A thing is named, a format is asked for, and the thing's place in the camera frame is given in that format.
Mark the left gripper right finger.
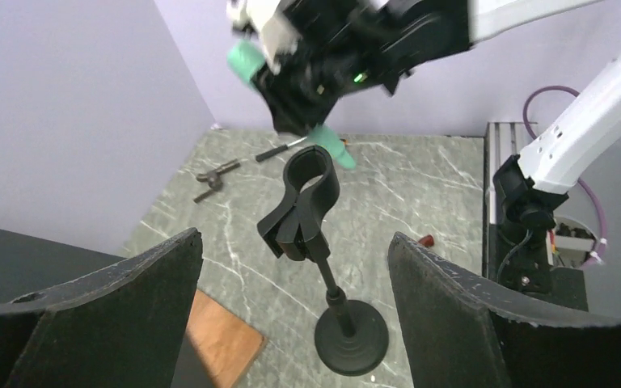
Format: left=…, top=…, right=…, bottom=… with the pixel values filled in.
left=387, top=232, right=621, bottom=387

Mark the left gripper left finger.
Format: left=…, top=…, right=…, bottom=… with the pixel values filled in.
left=0, top=228, right=203, bottom=387

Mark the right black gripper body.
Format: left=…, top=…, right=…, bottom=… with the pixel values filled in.
left=275, top=1, right=412, bottom=116

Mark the teal green microphone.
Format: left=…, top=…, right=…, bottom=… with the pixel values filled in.
left=226, top=40, right=357, bottom=169

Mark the black round base mic stand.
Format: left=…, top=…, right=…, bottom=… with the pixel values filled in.
left=257, top=145, right=389, bottom=377

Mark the wooden board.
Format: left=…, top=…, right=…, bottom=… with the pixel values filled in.
left=186, top=290, right=266, bottom=387

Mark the small black handled hammer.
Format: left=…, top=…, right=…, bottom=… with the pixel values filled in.
left=255, top=137, right=307, bottom=162

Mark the blue network switch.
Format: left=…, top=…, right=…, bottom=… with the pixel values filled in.
left=0, top=229, right=122, bottom=303

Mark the aluminium frame rail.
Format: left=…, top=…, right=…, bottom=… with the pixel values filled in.
left=484, top=122, right=532, bottom=224

